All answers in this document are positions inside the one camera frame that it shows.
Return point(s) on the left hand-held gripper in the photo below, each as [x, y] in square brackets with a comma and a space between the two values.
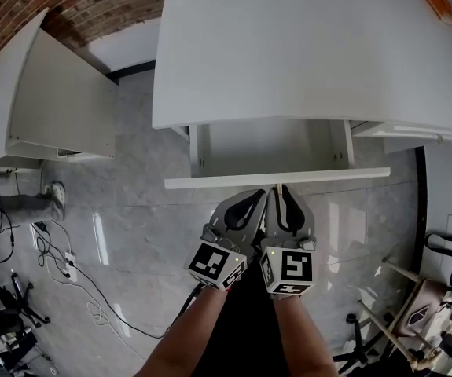
[214, 265]

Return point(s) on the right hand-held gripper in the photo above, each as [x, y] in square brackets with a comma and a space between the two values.
[292, 269]

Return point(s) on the white drawer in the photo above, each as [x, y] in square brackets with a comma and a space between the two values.
[406, 130]
[269, 147]

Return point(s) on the person's right forearm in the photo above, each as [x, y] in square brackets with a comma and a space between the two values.
[304, 340]

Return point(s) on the person's left forearm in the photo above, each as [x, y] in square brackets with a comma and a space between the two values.
[178, 340]

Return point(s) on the person's black trousers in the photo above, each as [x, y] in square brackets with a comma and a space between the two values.
[245, 328]

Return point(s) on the wooden stool with pink cushion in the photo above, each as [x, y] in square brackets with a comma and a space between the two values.
[426, 301]

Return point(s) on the smartphone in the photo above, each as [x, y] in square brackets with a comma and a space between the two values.
[418, 317]

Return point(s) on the white hutch desk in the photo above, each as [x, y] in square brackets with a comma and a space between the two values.
[288, 53]

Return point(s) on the white power strip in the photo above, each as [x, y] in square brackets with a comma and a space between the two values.
[70, 266]

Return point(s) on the black power adapter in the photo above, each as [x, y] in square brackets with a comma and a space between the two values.
[41, 226]

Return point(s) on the small white desk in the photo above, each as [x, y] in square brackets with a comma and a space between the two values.
[52, 92]

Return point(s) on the orange bread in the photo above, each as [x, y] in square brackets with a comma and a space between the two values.
[439, 6]

